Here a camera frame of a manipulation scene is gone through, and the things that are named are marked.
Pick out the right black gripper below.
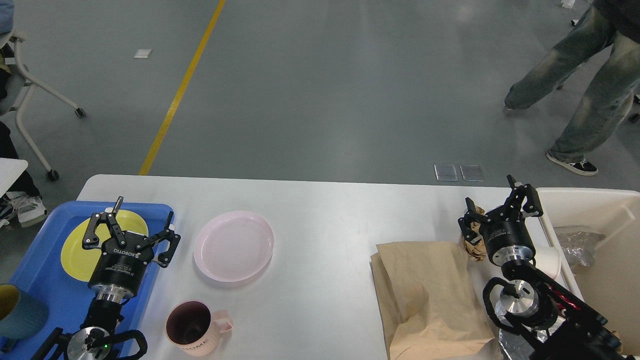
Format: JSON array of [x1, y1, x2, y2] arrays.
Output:
[[458, 174, 544, 267]]

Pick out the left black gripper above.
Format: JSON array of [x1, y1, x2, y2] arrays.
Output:
[[82, 196, 181, 302]]

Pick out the pink HOME mug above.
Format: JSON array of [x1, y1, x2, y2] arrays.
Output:
[[165, 300, 234, 357]]

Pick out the pink plate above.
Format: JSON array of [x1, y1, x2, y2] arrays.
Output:
[[193, 210, 275, 283]]

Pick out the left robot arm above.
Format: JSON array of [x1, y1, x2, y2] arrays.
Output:
[[32, 196, 181, 360]]

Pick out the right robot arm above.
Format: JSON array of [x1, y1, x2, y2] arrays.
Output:
[[457, 175, 625, 360]]

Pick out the crumpled brown paper ball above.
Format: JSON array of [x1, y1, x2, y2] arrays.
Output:
[[460, 223, 487, 262]]

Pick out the right floor outlet plate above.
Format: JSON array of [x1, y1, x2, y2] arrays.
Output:
[[459, 164, 485, 182]]

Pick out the floor outlet plate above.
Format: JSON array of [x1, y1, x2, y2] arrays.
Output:
[[459, 164, 485, 182], [433, 164, 458, 182]]

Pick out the yellow plate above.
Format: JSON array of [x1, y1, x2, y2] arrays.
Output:
[[61, 210, 149, 283]]

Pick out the left floor outlet plate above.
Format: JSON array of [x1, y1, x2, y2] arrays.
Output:
[[433, 164, 458, 182]]

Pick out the white paper cup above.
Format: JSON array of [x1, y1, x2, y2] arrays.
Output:
[[534, 246, 562, 280]]

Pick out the blue plastic tray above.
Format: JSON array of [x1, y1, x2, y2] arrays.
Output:
[[1, 201, 173, 360]]

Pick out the crumpled clear plastic wrap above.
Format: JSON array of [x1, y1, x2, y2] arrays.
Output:
[[553, 225, 605, 268]]

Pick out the white plastic bin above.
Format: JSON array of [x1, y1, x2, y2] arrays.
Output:
[[537, 187, 640, 356]]

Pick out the brown paper bag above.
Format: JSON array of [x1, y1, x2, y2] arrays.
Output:
[[371, 241, 494, 360]]

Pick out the crushed red can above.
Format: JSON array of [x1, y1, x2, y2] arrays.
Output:
[[546, 284, 582, 312]]

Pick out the teal mug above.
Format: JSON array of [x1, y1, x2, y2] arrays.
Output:
[[0, 284, 50, 340]]

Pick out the white side table corner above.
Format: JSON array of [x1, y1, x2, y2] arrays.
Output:
[[0, 157, 29, 196]]

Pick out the walking person in jeans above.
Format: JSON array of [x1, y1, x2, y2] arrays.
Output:
[[503, 0, 640, 176]]

